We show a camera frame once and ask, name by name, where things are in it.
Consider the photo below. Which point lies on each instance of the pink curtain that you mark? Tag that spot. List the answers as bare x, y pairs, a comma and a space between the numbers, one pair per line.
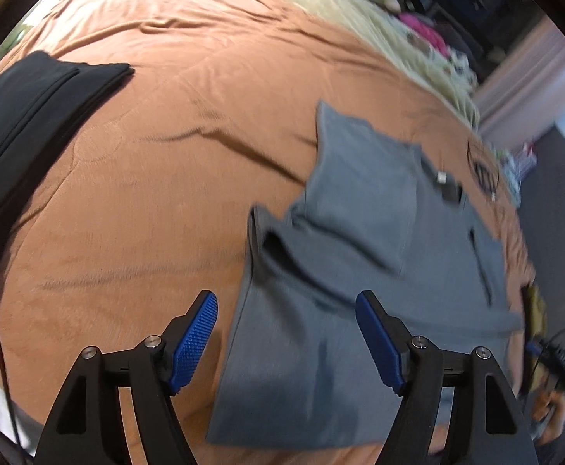
529, 82

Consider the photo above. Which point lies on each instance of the person's right hand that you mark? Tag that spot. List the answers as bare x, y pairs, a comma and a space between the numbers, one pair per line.
553, 411

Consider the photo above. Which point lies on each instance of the beige duvet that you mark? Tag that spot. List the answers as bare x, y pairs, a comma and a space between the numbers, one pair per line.
360, 24

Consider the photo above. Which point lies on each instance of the khaki folded garment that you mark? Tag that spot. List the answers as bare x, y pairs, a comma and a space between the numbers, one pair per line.
537, 310

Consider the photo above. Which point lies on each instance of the orange blanket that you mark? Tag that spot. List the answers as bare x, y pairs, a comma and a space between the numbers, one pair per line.
142, 203

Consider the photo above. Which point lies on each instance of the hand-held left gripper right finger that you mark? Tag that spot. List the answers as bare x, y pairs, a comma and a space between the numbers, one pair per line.
377, 344

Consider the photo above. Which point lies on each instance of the grey t-shirt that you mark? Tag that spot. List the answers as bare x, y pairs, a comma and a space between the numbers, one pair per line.
350, 203

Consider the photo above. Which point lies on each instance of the black printed folded t-shirt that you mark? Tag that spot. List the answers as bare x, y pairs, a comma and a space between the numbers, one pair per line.
21, 121

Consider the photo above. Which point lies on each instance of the pink cloth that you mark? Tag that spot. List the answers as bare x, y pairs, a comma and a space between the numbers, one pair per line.
428, 31

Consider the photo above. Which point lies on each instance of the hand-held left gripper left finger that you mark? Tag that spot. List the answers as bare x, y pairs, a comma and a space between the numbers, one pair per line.
193, 344

